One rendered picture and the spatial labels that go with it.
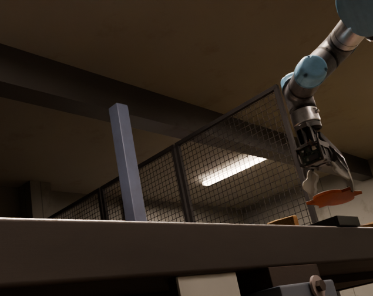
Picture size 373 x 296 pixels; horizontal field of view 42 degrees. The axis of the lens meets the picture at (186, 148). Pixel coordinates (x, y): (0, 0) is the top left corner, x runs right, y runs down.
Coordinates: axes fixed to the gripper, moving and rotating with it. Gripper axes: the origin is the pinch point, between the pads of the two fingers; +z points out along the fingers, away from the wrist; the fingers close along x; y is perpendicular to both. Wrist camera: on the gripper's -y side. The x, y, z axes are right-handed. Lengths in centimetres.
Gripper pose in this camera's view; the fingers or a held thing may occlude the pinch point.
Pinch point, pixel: (333, 196)
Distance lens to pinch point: 135.0
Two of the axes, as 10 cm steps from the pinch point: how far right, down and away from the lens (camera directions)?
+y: -6.4, -1.4, -7.6
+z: 2.0, 9.2, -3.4
